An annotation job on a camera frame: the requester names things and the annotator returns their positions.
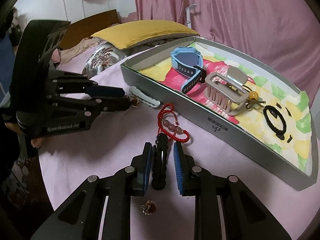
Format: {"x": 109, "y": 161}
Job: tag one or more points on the person's left hand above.
{"x": 36, "y": 143}

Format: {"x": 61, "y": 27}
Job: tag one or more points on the pink curtain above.
{"x": 284, "y": 34}

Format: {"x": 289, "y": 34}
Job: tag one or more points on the colourful painted tray liner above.
{"x": 277, "y": 119}

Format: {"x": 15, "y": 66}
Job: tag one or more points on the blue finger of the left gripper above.
{"x": 107, "y": 104}
{"x": 104, "y": 91}

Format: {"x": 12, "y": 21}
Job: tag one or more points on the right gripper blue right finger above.
{"x": 224, "y": 207}

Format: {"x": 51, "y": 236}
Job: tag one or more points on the small gold red earring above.
{"x": 149, "y": 207}

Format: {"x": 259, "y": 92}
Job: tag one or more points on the beige claw hair clip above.
{"x": 226, "y": 91}

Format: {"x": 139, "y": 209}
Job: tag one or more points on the grey shallow tray box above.
{"x": 215, "y": 123}

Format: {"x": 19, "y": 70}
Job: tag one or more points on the floral satin pillow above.
{"x": 107, "y": 55}

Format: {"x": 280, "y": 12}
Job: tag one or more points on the wooden headboard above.
{"x": 86, "y": 27}

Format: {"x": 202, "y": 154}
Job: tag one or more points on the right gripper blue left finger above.
{"x": 100, "y": 206}

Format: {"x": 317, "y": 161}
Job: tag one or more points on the brown hair tie yellow bead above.
{"x": 254, "y": 101}

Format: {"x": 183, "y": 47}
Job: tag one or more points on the pink crumpled clothes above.
{"x": 63, "y": 56}

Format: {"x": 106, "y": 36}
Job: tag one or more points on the black hair clip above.
{"x": 159, "y": 166}

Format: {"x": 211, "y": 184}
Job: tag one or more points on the yellow pillow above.
{"x": 132, "y": 34}

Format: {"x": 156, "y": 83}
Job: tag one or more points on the blue kids smartwatch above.
{"x": 188, "y": 61}

